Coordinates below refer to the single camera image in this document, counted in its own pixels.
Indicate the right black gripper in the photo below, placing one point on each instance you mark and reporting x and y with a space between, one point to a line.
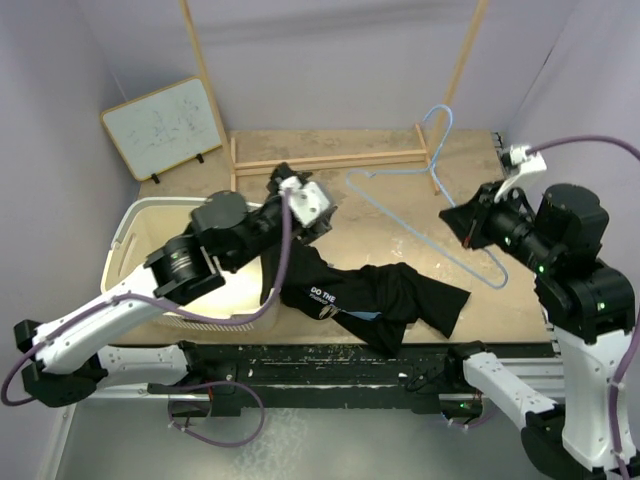
468 220

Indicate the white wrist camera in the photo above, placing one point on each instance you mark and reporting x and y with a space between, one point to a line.
522 168
309 201

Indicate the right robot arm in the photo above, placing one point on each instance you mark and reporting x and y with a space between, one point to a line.
590 307

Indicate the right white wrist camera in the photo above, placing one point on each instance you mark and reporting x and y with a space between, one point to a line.
522 168

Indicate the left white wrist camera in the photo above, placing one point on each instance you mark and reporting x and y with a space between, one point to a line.
309 201

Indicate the wooden clothes rack frame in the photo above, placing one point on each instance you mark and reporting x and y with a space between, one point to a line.
430 143

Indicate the white plastic laundry basket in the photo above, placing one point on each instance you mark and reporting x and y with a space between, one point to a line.
146 226

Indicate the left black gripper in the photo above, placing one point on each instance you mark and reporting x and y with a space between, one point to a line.
313 229

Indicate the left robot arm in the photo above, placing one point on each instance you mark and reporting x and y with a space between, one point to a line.
66 360

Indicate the small whiteboard with wooden frame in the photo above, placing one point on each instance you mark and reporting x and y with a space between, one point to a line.
163 129

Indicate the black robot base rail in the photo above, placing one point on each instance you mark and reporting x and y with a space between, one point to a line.
333 376

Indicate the black printed t shirt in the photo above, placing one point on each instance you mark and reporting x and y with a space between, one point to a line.
374 303

